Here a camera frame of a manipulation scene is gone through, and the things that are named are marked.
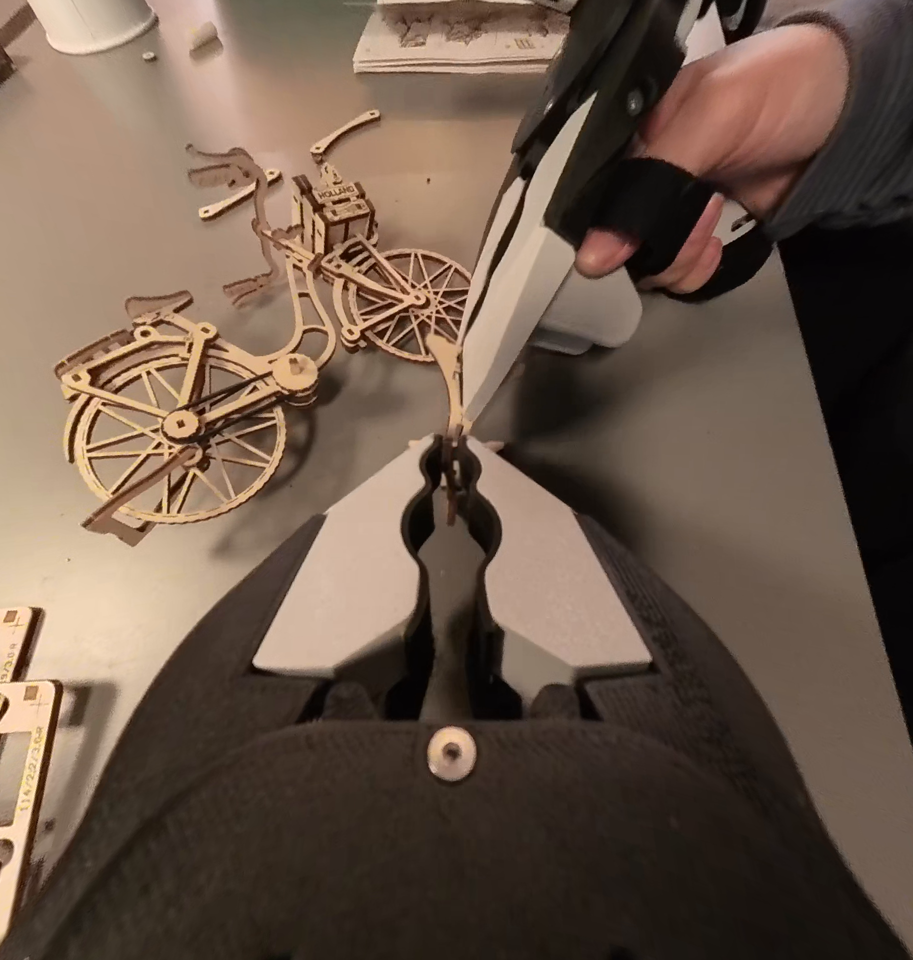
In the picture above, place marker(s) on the person's right forearm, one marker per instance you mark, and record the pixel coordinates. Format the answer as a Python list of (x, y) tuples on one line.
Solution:
[(891, 112)]

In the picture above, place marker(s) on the wooden bicycle model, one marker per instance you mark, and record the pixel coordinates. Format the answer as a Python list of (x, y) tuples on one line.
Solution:
[(183, 426)]

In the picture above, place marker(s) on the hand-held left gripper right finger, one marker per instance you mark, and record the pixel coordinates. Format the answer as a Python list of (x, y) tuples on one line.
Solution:
[(569, 592)]

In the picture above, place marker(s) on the person's right hand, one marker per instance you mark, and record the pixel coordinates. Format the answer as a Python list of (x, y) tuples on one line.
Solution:
[(734, 127)]

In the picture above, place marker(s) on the wooden parts sheet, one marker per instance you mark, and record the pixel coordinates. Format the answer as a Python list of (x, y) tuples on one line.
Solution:
[(18, 637), (29, 750)]

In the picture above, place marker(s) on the person's torso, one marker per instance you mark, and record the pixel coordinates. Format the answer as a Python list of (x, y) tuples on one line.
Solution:
[(869, 450)]

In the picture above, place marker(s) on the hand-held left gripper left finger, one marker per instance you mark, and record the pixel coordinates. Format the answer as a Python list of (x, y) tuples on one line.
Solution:
[(336, 592)]

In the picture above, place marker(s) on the small white block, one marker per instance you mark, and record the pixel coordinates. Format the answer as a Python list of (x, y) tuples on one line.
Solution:
[(204, 35)]

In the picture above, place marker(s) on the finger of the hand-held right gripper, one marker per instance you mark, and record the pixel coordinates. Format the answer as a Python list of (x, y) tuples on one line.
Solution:
[(516, 300), (494, 225)]

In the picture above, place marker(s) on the instruction booklet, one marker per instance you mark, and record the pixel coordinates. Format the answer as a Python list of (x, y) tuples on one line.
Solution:
[(441, 45)]

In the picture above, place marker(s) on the forked wooden model part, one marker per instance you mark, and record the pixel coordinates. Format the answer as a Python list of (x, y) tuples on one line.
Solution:
[(453, 397)]

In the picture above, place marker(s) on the curved wooden strip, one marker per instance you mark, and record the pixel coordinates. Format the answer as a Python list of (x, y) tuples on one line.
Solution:
[(345, 131), (230, 202)]

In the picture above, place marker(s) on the white paper cup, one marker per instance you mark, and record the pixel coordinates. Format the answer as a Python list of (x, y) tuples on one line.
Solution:
[(96, 26)]

